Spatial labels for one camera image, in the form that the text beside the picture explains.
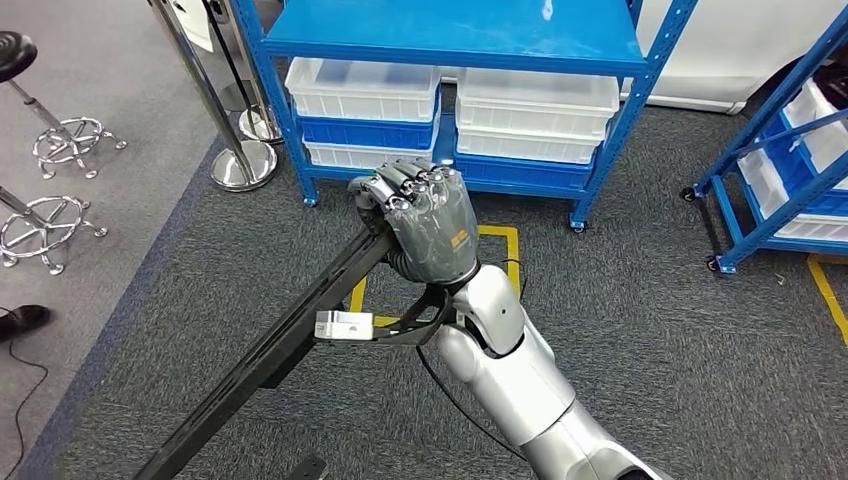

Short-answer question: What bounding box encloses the chrome stanchion post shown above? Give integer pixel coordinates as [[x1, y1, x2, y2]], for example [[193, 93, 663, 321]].
[[146, 0, 278, 193], [201, 0, 285, 146]]

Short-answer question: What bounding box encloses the yellow floor tape square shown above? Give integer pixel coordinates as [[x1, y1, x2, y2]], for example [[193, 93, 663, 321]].
[[349, 225, 522, 329]]

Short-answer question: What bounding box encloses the white car with red stripe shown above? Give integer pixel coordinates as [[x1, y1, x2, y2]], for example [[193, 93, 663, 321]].
[[168, 0, 848, 115]]

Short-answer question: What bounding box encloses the black chrome stool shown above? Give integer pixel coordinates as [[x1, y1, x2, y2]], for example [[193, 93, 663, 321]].
[[0, 185, 109, 277], [0, 31, 128, 181]]

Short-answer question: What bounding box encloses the person's black shoe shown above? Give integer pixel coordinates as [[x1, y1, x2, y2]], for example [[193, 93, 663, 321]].
[[0, 304, 52, 344]]

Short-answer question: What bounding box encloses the black floor cable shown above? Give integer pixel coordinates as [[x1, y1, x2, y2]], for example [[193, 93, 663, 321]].
[[0, 341, 52, 480]]

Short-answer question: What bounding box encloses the long black plastic part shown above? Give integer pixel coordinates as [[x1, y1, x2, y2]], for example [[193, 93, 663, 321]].
[[132, 225, 399, 480]]

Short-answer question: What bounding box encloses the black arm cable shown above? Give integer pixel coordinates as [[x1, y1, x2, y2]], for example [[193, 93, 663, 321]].
[[415, 258, 531, 463]]

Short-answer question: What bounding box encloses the blue metal shelf rack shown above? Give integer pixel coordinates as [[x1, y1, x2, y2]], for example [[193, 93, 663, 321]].
[[228, 0, 700, 233], [680, 19, 848, 276]]

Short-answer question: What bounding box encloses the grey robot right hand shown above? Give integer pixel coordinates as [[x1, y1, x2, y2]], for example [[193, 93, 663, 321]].
[[347, 157, 481, 287]]

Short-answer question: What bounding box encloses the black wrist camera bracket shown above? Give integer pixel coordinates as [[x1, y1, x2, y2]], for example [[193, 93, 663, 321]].
[[370, 284, 458, 347]]

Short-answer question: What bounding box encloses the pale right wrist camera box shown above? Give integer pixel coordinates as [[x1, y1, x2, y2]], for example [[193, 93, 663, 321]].
[[313, 309, 375, 342]]

